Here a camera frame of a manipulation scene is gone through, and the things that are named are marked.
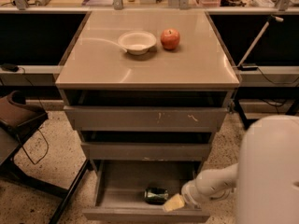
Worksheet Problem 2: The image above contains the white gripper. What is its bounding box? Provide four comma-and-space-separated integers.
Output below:
163, 180, 202, 212

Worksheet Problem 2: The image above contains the green soda can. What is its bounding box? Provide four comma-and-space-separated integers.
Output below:
144, 187, 169, 205

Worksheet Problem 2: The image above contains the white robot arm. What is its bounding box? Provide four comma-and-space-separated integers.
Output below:
163, 115, 299, 224

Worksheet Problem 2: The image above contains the grey bottom drawer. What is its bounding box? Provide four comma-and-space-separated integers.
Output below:
83, 161, 209, 223

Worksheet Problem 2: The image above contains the grey drawer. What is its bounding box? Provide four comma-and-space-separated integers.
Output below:
63, 91, 234, 133
81, 132, 214, 161
83, 161, 209, 223

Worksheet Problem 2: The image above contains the grey middle drawer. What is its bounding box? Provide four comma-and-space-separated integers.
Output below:
81, 132, 214, 161

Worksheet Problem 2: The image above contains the grey drawer cabinet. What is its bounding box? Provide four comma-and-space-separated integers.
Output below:
55, 8, 241, 173

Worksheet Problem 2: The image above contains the grey top drawer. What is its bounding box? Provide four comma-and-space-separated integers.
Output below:
63, 91, 234, 133

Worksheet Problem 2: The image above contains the black table leg right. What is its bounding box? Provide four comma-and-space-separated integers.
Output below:
234, 99, 250, 130

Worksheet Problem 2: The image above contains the black device on right shelf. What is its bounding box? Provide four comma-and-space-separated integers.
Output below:
238, 63, 258, 71

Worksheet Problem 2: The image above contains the red apple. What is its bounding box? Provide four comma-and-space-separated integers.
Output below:
160, 29, 180, 50

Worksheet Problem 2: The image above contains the white bowl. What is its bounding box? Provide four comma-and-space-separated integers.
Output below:
118, 31, 157, 55

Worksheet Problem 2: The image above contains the brown chair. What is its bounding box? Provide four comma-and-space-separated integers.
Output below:
0, 91, 90, 224

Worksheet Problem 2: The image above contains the white stick with black tip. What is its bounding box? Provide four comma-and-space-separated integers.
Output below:
236, 15, 284, 69

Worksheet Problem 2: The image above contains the black power adapter left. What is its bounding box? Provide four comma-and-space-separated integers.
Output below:
0, 63, 19, 72

